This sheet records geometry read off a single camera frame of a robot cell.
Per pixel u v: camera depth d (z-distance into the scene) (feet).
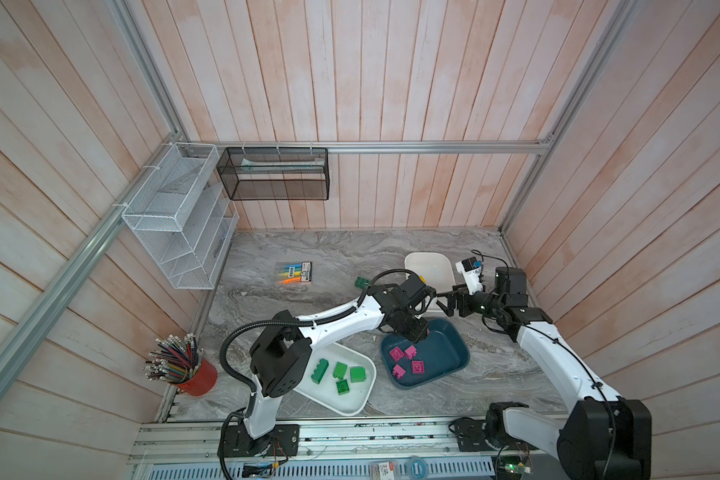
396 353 2.82
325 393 2.65
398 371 2.69
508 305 2.09
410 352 2.81
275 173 3.35
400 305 2.05
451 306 2.44
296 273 3.45
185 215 2.38
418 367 2.75
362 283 3.29
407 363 2.78
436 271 3.49
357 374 2.69
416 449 2.40
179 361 2.50
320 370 2.71
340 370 2.75
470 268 2.38
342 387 2.62
